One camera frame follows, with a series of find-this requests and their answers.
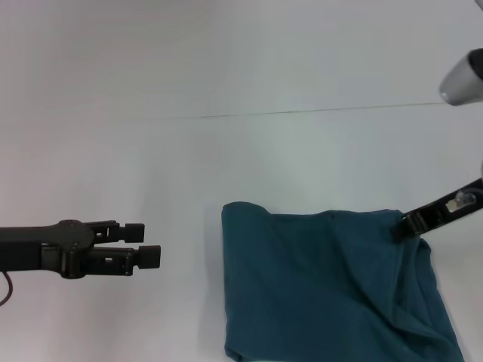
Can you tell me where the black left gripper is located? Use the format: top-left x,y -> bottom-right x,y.
0,219 -> 162,281

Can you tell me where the silver cable connector plug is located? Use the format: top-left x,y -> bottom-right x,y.
445,190 -> 477,211

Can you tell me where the teal blue shirt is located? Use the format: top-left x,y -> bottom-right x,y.
220,201 -> 466,362

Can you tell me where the dark red cable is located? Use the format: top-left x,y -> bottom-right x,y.
0,271 -> 17,307

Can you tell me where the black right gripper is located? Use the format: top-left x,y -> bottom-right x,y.
390,176 -> 483,243

